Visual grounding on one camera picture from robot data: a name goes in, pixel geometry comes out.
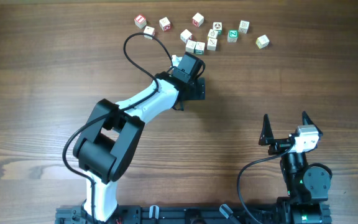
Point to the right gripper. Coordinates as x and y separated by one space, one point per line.
278 144

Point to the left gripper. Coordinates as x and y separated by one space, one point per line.
197 89

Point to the wooden block teal side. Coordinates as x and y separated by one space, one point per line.
199 48

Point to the wooden block red U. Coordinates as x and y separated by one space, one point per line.
190 46

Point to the wooden block with drawing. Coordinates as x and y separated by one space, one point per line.
212 44

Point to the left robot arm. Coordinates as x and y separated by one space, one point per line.
107 142

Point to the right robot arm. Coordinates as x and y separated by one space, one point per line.
307 184

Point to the wooden block near centre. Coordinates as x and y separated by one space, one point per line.
185 36

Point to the wooden block yellow side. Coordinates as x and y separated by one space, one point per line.
212 34

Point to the green letter Z block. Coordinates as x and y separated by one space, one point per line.
232 36

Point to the wooden block animal face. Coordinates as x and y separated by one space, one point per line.
218 26

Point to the wooden block red letter side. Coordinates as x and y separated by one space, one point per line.
197 19

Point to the wooden block red picture side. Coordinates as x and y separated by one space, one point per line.
165 24

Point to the plain wooden block red side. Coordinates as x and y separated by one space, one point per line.
149 32

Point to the wooden block pattern top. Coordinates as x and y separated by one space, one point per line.
243 26

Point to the yellow sided wooden block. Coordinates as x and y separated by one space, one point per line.
262 41

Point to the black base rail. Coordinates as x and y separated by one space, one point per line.
273 213

